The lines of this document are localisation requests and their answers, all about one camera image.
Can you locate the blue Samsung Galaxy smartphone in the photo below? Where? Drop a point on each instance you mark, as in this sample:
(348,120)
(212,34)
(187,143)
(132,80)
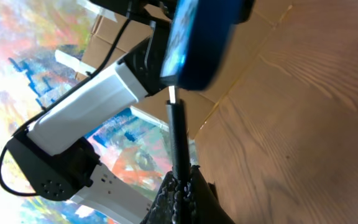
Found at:
(199,35)

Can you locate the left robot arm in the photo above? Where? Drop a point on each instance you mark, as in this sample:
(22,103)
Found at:
(51,148)

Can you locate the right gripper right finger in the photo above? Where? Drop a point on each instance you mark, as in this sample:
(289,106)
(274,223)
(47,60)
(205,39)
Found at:
(202,204)

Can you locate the cardboard box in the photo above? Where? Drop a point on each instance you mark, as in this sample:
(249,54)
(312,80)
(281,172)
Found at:
(137,33)

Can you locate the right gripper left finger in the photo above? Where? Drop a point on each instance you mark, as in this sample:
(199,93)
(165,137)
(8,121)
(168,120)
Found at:
(164,209)

